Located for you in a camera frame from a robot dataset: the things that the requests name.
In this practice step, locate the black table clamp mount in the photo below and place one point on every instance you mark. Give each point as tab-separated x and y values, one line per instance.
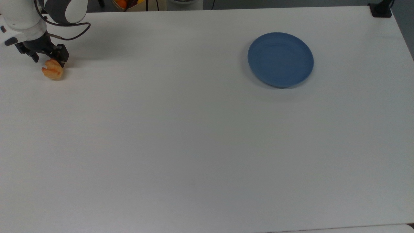
381	9

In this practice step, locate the orange-brown bread roll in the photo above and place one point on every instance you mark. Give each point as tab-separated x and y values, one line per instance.
53	72

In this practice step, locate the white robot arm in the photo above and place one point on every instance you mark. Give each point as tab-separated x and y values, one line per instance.
19	16

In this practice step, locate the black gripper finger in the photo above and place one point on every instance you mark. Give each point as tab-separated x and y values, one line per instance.
35	58
61	61

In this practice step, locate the blue round plate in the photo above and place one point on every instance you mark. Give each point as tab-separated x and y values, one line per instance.
280	60

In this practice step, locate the white adjacent table edge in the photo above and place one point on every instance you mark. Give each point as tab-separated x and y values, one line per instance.
355	229

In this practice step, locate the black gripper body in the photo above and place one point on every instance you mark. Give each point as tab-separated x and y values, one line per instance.
40	45

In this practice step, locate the box with fruit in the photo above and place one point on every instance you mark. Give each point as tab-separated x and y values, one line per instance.
124	4

